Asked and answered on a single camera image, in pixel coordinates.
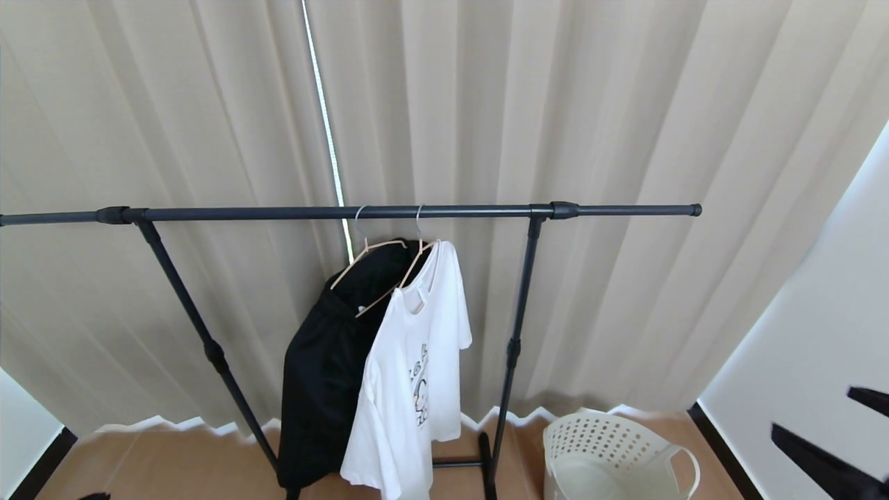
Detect pink clothes hanger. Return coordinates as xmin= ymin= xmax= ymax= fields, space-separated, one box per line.
xmin=329 ymin=205 xmax=409 ymax=292
xmin=355 ymin=204 xmax=440 ymax=319

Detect beige curtain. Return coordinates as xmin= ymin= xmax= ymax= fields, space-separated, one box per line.
xmin=0 ymin=0 xmax=889 ymax=440

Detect white laundry basket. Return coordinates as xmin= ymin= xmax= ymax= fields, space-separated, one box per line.
xmin=542 ymin=409 xmax=701 ymax=500

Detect white garment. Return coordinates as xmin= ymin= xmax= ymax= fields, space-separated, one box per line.
xmin=340 ymin=240 xmax=474 ymax=500

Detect black shorts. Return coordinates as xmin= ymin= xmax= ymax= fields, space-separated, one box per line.
xmin=278 ymin=239 xmax=433 ymax=491

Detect black clothes rack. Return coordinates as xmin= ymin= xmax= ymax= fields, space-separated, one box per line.
xmin=0 ymin=201 xmax=703 ymax=500

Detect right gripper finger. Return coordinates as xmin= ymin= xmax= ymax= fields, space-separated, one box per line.
xmin=770 ymin=422 xmax=889 ymax=500
xmin=847 ymin=386 xmax=889 ymax=418

